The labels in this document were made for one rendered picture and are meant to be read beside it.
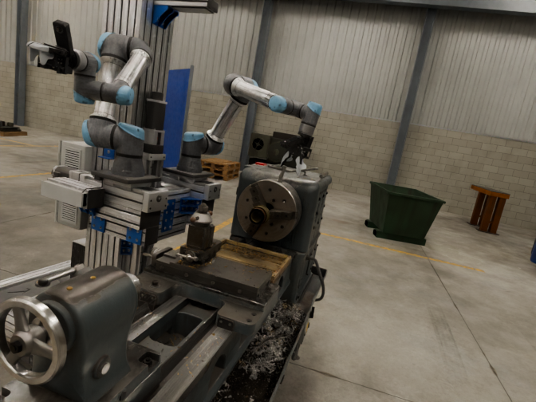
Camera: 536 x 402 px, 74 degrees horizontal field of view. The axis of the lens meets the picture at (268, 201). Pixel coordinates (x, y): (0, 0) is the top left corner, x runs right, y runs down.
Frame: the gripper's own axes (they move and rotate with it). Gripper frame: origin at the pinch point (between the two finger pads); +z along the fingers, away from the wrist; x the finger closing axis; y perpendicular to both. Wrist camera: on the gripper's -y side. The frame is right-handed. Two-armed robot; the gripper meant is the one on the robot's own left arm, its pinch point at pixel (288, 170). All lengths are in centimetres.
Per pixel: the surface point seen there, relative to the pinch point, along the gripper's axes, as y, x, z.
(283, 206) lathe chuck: -2.9, -8.8, 16.1
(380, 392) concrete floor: 89, -55, 115
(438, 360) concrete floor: 164, -55, 107
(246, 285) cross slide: -49, -52, 31
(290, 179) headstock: 8.9, 5.2, 5.5
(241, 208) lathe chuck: -14.4, 7.8, 26.0
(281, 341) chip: -10, -44, 67
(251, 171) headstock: -3.8, 23.3, 9.5
